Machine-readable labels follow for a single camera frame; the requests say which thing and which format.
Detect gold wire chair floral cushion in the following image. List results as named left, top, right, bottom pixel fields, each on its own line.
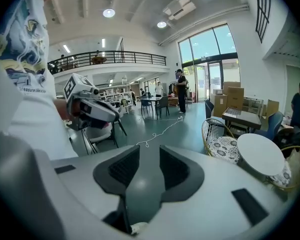
left=201, top=117, right=241, bottom=165
left=266, top=145, right=300, bottom=193

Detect brown cardboard box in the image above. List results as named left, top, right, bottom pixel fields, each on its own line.
left=210, top=93, right=228, bottom=119
left=222, top=81, right=242, bottom=95
left=226, top=86, right=245, bottom=110
left=265, top=99, right=280, bottom=120

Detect person's left forearm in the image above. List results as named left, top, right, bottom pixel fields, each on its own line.
left=53, top=99, right=70, bottom=122

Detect glass window wall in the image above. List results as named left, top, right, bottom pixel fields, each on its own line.
left=177, top=23, right=241, bottom=103

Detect black window grille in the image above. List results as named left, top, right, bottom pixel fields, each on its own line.
left=254, top=0, right=273, bottom=44

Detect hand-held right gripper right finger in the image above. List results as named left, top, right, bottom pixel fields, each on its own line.
left=159, top=145, right=206, bottom=203

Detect dark square table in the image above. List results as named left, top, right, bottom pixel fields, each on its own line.
left=221, top=106, right=263, bottom=135

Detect white round table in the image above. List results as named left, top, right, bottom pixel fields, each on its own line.
left=236, top=133, right=286, bottom=178

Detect person's white printed t-shirt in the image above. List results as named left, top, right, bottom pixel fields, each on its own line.
left=0, top=0, right=79, bottom=160

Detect blue chair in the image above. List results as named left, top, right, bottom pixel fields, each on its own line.
left=254, top=111, right=285, bottom=142
left=204, top=99, right=216, bottom=120

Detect dark dining table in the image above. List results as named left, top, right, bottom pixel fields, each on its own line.
left=140, top=96, right=164, bottom=120

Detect black bag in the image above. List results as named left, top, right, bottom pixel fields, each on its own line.
left=274, top=125, right=300, bottom=159

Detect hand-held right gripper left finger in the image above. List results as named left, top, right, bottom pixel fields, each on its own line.
left=92, top=145, right=141, bottom=197

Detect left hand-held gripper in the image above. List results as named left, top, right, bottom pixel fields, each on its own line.
left=63, top=72, right=125, bottom=132

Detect white cable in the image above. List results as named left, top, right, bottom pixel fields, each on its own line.
left=135, top=115, right=184, bottom=149

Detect white shelving unit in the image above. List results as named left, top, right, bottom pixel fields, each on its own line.
left=98, top=83, right=131, bottom=115

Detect dark teal chair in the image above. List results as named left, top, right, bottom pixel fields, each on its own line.
left=140, top=99, right=153, bottom=115
left=154, top=96, right=171, bottom=119

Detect white metal rack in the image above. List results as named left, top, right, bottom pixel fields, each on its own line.
left=243, top=96, right=265, bottom=115

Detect person's white shoe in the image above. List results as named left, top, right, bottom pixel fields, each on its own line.
left=130, top=221, right=150, bottom=236

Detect black balcony railing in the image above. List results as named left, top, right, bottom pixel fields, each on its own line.
left=47, top=50, right=167, bottom=75

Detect white shell chair black legs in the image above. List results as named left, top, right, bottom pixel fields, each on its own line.
left=80, top=117, right=128, bottom=155

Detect ceiling air conditioner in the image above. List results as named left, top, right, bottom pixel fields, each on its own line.
left=162, top=0, right=197, bottom=21

